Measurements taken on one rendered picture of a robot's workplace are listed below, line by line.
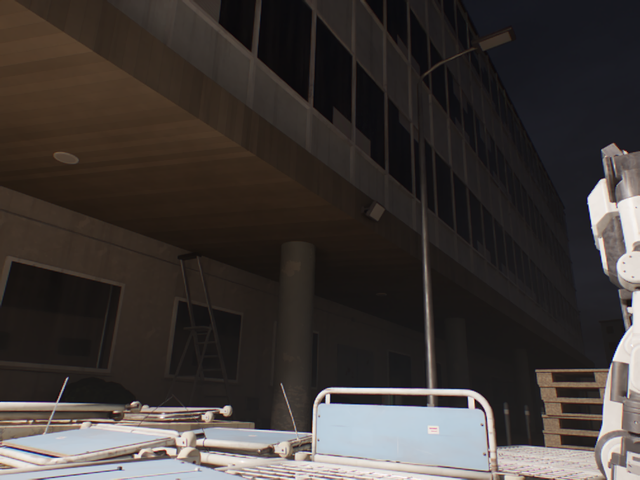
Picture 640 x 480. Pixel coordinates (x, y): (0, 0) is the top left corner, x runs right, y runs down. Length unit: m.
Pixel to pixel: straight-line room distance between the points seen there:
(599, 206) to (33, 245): 6.91
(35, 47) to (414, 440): 3.96
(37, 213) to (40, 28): 3.71
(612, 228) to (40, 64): 4.30
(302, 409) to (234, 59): 4.99
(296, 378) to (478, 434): 5.93
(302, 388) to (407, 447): 5.78
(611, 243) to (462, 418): 0.76
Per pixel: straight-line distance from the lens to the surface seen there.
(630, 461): 1.35
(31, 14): 4.36
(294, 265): 7.94
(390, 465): 1.99
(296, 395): 7.64
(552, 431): 5.58
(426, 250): 7.48
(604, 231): 1.62
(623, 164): 1.51
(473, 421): 1.87
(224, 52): 6.28
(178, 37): 5.79
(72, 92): 5.05
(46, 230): 7.68
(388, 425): 1.99
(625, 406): 1.40
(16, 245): 7.48
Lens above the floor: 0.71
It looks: 19 degrees up
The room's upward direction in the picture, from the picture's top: 2 degrees clockwise
